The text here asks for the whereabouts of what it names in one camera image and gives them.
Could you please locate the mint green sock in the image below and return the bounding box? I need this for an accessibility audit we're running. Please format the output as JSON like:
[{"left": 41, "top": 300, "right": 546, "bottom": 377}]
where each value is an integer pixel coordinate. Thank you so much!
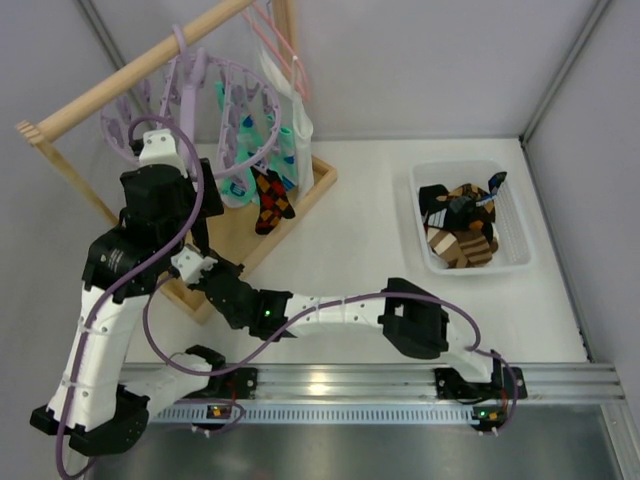
[
  {"left": 213, "top": 80, "right": 264, "bottom": 208},
  {"left": 268, "top": 127, "right": 298, "bottom": 191}
]

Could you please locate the red yellow argyle sock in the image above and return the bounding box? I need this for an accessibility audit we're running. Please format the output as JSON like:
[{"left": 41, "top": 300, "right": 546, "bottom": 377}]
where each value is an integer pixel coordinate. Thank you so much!
[{"left": 251, "top": 167, "right": 296, "bottom": 235}]

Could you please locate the purple round clip hanger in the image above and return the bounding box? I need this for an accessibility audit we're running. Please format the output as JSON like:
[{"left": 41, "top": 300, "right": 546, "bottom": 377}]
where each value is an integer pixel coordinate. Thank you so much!
[{"left": 99, "top": 23, "right": 282, "bottom": 181}]

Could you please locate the brown argyle sock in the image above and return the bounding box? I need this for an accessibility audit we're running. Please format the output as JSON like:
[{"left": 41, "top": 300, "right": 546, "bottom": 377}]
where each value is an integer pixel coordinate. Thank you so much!
[{"left": 446, "top": 183, "right": 494, "bottom": 206}]

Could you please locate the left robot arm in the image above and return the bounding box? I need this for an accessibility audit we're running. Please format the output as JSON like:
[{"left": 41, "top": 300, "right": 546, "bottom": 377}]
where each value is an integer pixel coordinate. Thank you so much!
[{"left": 30, "top": 159, "right": 224, "bottom": 457}]

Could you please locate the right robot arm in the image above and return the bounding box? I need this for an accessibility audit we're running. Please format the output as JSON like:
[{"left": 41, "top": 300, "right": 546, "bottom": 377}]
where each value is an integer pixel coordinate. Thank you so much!
[{"left": 172, "top": 246, "right": 525, "bottom": 403}]

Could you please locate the white cloth on hanger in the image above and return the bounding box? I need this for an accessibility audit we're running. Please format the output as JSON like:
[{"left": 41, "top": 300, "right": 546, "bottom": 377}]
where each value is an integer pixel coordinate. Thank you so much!
[{"left": 258, "top": 47, "right": 314, "bottom": 200}]

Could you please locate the pink clothes hanger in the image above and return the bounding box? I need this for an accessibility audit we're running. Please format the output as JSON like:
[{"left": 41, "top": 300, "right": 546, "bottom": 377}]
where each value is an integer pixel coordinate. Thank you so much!
[{"left": 241, "top": 1, "right": 311, "bottom": 101}]

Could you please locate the wooden rack with tray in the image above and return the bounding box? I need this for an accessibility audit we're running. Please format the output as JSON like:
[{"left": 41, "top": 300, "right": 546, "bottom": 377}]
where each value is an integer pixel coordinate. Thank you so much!
[{"left": 18, "top": 1, "right": 337, "bottom": 323}]

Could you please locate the black white striped sock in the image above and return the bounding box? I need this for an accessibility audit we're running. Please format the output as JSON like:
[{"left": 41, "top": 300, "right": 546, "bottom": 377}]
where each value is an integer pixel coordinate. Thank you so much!
[{"left": 418, "top": 184, "right": 448, "bottom": 229}]

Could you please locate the brown striped sock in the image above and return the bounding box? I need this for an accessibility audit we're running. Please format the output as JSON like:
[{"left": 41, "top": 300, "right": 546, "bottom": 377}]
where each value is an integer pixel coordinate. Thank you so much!
[{"left": 424, "top": 227, "right": 499, "bottom": 269}]

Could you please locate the white plastic basket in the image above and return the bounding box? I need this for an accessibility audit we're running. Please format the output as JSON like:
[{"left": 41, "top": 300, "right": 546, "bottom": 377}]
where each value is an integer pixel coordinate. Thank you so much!
[{"left": 410, "top": 159, "right": 534, "bottom": 276}]

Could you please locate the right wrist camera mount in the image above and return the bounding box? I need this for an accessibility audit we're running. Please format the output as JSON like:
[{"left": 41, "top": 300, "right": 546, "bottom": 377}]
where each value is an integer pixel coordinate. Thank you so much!
[{"left": 171, "top": 244, "right": 218, "bottom": 285}]

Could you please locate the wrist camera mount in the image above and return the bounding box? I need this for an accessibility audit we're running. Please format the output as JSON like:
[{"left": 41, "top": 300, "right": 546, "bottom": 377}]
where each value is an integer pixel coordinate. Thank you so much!
[
  {"left": 138, "top": 129, "right": 188, "bottom": 178},
  {"left": 171, "top": 244, "right": 218, "bottom": 285}
]

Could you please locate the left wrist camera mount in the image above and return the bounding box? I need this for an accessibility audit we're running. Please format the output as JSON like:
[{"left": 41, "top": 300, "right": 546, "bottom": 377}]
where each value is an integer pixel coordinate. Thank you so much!
[{"left": 138, "top": 129, "right": 188, "bottom": 178}]

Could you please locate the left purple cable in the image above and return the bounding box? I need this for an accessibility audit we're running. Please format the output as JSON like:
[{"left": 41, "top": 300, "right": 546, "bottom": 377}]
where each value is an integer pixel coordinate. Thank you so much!
[{"left": 54, "top": 115, "right": 261, "bottom": 480}]

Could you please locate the aluminium mounting rail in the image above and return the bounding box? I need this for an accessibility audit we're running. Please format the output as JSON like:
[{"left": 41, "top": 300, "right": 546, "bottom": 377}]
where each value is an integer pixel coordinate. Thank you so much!
[{"left": 122, "top": 363, "right": 626, "bottom": 427}]

